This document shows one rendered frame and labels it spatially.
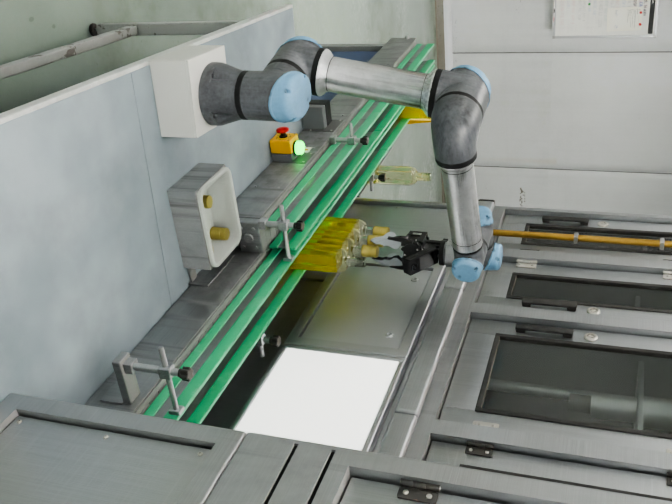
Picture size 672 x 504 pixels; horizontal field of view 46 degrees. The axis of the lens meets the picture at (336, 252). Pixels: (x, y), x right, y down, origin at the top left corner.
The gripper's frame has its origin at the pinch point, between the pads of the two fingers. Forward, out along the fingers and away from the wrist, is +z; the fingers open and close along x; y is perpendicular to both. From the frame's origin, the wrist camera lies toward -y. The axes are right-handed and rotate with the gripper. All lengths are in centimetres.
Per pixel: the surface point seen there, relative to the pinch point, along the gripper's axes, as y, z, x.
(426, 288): 1.6, -14.2, -11.9
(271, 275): -24.2, 21.3, 3.8
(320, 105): 53, 33, 24
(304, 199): 2.4, 20.9, 13.7
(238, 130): 6, 40, 33
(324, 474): -106, -25, 21
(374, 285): 1.5, 1.5, -12.6
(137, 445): -106, 8, 20
